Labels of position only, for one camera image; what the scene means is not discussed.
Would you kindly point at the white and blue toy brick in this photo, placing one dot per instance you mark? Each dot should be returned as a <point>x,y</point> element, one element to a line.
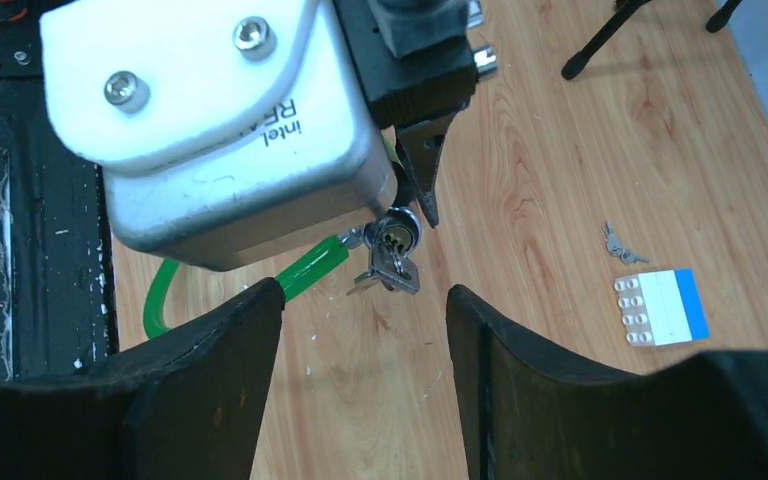
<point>661,308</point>

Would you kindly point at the small silver keys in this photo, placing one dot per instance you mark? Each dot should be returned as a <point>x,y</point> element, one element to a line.
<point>389,263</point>
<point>616,249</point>

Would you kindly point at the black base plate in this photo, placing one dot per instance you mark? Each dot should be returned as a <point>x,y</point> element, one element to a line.
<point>57,308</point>

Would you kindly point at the green cable lock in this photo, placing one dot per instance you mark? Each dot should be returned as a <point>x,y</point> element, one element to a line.
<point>331,252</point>

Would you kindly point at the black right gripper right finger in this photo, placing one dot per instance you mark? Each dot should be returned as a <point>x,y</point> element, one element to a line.
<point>532,409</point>

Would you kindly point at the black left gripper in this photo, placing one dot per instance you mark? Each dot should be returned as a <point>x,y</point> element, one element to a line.
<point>415,65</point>

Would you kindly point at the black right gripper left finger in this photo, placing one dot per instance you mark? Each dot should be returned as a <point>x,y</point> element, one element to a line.
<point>188,404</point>

